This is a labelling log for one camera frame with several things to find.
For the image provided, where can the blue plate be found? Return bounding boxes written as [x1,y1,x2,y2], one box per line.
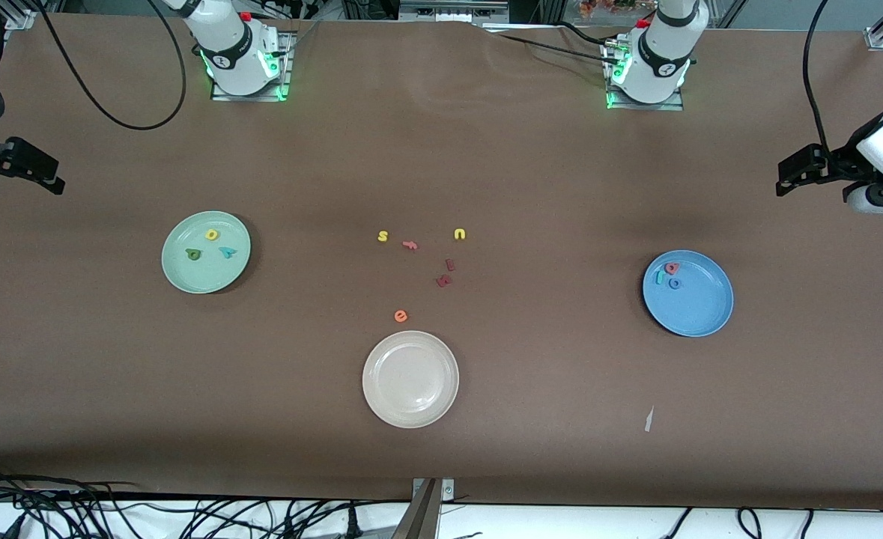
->
[642,249,735,338]

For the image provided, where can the light green plate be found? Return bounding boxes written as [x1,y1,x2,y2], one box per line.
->
[161,210,252,294]

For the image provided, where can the orange artificial flowers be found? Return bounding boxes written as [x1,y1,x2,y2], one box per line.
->
[577,0,659,19]

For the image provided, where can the dark background equipment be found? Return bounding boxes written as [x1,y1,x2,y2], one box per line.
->
[340,0,547,23]

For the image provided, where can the cream white plate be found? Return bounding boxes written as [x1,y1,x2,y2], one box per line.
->
[362,330,460,429]

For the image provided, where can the grey support beam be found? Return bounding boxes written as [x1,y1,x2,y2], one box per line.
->
[390,479,442,539]

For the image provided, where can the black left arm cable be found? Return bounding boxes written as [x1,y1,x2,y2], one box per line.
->
[803,0,833,154]

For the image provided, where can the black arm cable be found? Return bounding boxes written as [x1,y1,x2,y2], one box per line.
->
[803,0,833,154]
[0,0,187,130]

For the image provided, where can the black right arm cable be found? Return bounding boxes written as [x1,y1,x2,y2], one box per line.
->
[0,0,187,130]

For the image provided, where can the black cable on table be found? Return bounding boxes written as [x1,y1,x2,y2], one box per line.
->
[486,30,622,76]

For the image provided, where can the tangled black cables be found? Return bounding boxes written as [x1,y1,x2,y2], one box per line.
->
[0,463,412,539]

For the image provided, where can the metal table bracket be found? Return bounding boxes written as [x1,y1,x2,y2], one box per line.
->
[411,478,455,502]

